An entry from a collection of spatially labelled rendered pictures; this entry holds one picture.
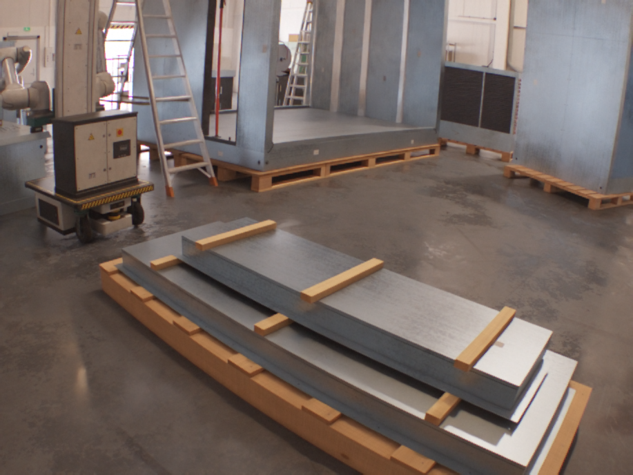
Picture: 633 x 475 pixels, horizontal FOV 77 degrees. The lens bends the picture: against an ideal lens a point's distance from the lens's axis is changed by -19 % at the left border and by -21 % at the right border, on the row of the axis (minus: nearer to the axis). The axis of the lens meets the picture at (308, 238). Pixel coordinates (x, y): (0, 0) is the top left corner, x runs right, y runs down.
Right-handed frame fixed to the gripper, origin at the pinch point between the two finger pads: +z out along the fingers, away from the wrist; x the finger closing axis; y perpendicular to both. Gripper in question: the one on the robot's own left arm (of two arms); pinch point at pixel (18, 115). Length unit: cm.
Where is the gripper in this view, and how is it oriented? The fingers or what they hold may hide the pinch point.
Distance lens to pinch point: 474.2
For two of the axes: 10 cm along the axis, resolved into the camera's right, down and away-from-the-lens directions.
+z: -0.6, 9.3, 3.5
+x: -7.0, -3.0, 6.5
